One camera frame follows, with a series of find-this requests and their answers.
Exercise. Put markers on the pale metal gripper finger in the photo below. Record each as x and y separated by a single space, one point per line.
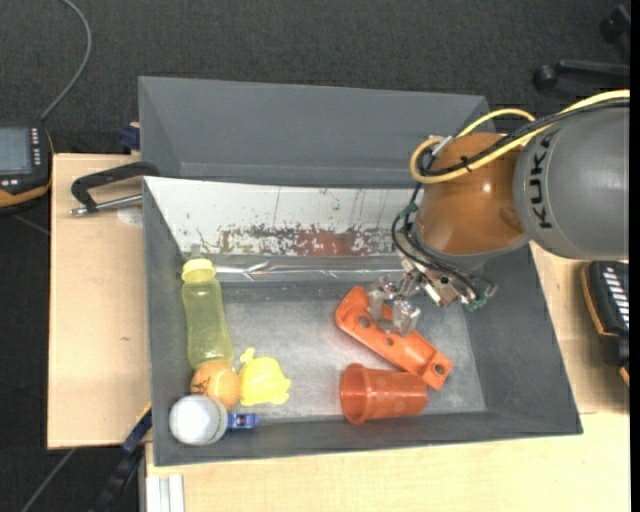
376 302
406 316

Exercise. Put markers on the orange flat block with holes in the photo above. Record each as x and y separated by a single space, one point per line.
400 350

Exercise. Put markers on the orange plastic cup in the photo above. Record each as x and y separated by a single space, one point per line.
382 395

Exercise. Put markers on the yellow toy animal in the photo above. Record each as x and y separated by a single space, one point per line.
262 380

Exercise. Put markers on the yellow clear plastic bottle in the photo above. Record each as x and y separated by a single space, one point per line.
206 320

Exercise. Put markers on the orange ball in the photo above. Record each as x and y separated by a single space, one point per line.
216 384

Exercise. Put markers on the grey metal bin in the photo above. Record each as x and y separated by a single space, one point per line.
310 130

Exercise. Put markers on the white and blue spray bottle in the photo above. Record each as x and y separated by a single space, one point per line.
196 421

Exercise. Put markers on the pale brown flat board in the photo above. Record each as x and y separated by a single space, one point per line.
95 310

